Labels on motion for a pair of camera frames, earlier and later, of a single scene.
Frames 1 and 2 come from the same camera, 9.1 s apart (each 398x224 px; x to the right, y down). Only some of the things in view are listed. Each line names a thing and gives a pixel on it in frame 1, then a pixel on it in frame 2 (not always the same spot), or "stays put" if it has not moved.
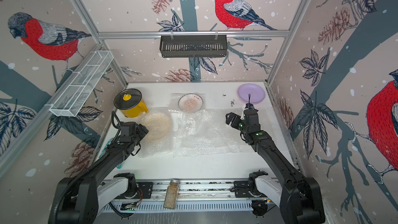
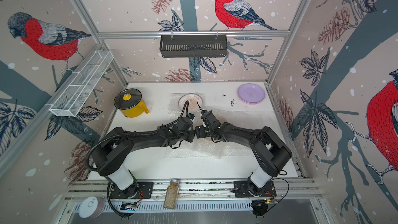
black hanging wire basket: (193, 46) stays put
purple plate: (257, 93) stays put
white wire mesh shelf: (82, 82) stays put
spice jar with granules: (171, 197) stays put
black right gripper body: (243, 127) -> (204, 131)
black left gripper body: (140, 133) -> (189, 136)
